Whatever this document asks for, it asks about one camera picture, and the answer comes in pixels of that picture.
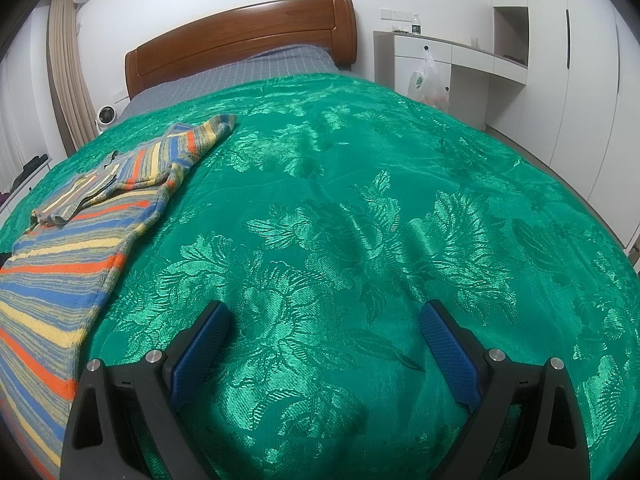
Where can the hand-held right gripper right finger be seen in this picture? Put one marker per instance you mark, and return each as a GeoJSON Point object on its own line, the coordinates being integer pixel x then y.
{"type": "Point", "coordinates": [447, 355]}

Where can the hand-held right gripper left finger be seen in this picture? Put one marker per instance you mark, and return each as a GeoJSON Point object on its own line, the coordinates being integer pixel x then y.
{"type": "Point", "coordinates": [197, 355]}

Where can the striped knit sweater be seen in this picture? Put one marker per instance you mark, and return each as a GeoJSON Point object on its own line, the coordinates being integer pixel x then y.
{"type": "Point", "coordinates": [65, 260]}

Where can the black clothes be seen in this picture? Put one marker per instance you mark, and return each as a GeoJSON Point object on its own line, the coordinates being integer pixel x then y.
{"type": "Point", "coordinates": [31, 172]}

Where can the green floral bedspread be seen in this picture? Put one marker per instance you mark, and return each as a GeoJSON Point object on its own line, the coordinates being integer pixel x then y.
{"type": "Point", "coordinates": [360, 240]}

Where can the small white fan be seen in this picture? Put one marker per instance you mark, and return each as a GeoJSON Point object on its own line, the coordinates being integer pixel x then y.
{"type": "Point", "coordinates": [107, 116]}

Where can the white plastic bag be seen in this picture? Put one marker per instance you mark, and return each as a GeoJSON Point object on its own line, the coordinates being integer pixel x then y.
{"type": "Point", "coordinates": [427, 85]}

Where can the grey checked bed sheet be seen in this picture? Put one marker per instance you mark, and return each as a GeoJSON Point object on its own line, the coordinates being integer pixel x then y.
{"type": "Point", "coordinates": [240, 72]}

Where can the white wardrobe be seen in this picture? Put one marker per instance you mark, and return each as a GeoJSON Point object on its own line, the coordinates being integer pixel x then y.
{"type": "Point", "coordinates": [575, 85]}

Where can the white desk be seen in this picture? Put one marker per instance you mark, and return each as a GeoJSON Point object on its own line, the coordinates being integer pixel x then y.
{"type": "Point", "coordinates": [450, 55]}

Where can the beige curtain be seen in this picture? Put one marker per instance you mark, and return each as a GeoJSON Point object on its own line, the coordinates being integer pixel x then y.
{"type": "Point", "coordinates": [70, 70]}

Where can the wooden bed headboard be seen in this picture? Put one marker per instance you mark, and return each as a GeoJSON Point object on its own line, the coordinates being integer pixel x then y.
{"type": "Point", "coordinates": [240, 30]}

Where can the clear plastic bottle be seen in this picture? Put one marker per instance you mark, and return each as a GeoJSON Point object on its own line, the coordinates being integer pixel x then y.
{"type": "Point", "coordinates": [416, 26]}

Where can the white wall outlet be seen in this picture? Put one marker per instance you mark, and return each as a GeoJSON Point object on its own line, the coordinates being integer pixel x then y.
{"type": "Point", "coordinates": [395, 12]}

